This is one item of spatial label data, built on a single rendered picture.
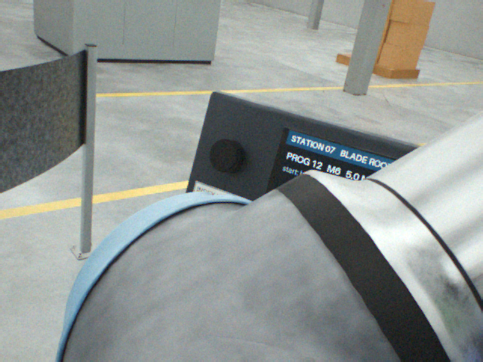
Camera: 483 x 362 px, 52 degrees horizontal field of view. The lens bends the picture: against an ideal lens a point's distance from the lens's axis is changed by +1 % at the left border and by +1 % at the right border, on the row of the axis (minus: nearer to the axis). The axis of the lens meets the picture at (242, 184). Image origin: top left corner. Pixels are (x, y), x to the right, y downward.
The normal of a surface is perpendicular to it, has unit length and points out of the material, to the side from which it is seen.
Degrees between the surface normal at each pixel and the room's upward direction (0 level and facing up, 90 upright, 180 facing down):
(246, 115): 75
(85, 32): 90
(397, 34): 90
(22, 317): 0
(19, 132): 90
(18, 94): 90
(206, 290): 30
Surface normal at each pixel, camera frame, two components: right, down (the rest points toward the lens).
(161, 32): 0.60, 0.41
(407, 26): -0.76, 0.15
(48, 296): 0.15, -0.90
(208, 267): -0.36, -0.72
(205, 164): -0.39, 0.06
